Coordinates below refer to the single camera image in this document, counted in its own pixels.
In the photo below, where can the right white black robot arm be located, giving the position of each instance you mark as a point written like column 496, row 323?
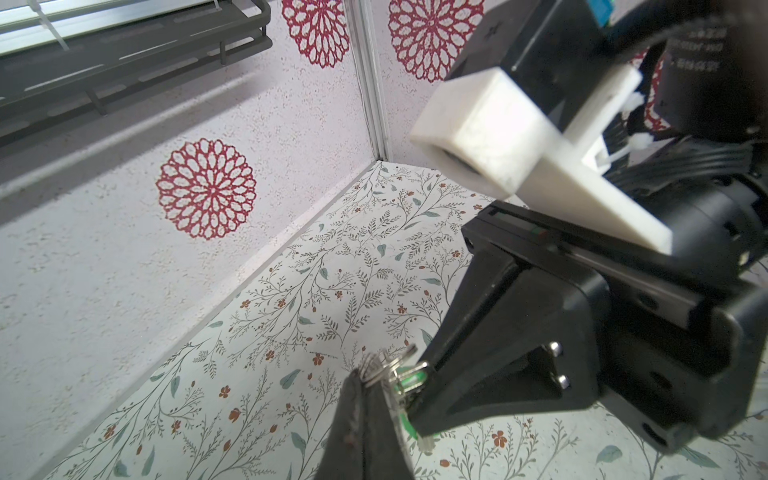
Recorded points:
column 627, row 167

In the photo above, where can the dark grey wall shelf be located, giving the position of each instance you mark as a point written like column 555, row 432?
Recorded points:
column 68, row 63

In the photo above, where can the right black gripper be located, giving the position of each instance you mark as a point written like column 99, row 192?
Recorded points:
column 553, row 317

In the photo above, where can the silver metal key bottle opener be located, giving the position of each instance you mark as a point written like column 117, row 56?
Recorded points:
column 376, row 368

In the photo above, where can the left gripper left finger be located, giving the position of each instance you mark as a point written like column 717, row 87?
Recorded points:
column 343, row 457

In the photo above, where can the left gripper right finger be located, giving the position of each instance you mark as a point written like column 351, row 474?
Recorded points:
column 384, row 454

